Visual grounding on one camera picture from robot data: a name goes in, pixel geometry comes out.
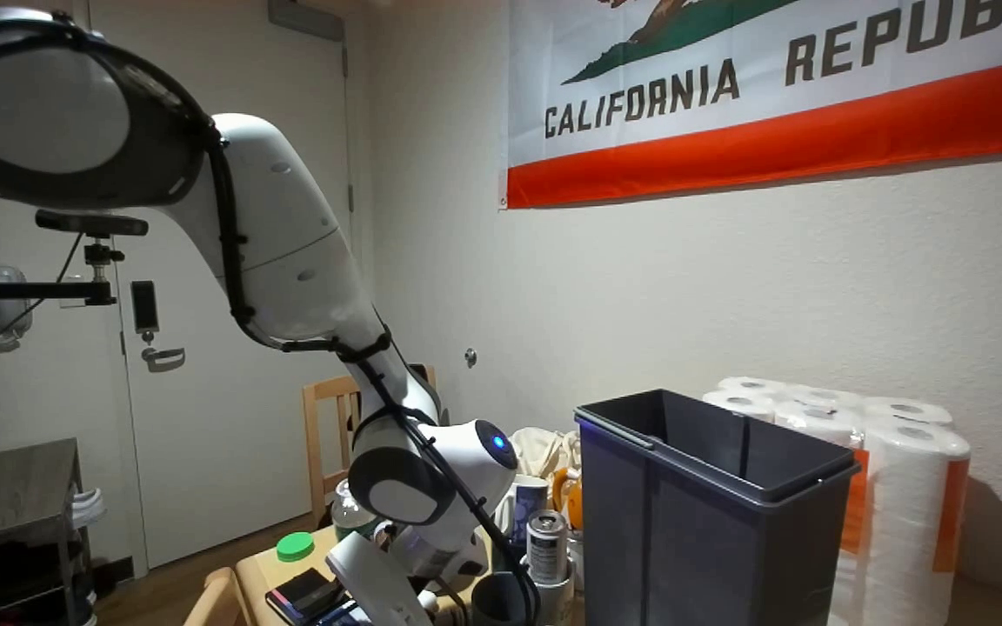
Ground black wallet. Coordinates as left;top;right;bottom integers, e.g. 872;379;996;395
263;563;355;626

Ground cream cloth bag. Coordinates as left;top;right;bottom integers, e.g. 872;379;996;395
509;424;583;484

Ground white and blue mug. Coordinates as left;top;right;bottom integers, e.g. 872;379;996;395
503;474;552;550

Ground orange packet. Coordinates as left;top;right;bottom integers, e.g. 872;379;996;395
550;459;587;539

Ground light wooden chair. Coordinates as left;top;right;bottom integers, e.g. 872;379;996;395
299;373;370;530

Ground silver drink can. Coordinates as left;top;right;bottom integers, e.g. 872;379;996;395
520;508;575;592

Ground clear bottle with green label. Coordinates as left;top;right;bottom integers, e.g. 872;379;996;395
326;475;358;550

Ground dark grey trash bin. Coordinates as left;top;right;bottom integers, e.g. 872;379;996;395
569;385;862;626

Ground green round lid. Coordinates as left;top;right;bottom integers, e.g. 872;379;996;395
276;530;320;567

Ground white door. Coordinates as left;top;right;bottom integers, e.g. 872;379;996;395
81;0;363;573

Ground California Republic flag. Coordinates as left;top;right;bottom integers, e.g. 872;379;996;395
503;0;1002;213

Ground black door keypad lock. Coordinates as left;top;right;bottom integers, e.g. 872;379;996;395
130;277;162;348

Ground wooden chair backrest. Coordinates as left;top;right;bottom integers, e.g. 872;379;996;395
181;563;259;626

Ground paper towel roll pack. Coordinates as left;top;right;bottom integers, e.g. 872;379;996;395
699;373;979;626

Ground white items on cabinet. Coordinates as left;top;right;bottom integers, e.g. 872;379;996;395
66;484;109;535

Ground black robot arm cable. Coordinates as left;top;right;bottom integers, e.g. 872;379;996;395
200;107;545;626

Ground silver door lever handle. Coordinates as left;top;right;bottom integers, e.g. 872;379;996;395
139;342;189;375

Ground black camera bar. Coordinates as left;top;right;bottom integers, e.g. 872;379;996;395
31;204;154;244

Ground thin black camera cable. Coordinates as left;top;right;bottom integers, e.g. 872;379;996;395
0;232;92;402

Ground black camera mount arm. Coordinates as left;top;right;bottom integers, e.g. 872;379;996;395
0;236;130;314

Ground clear wall suction hook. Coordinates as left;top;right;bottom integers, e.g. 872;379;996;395
0;262;37;356

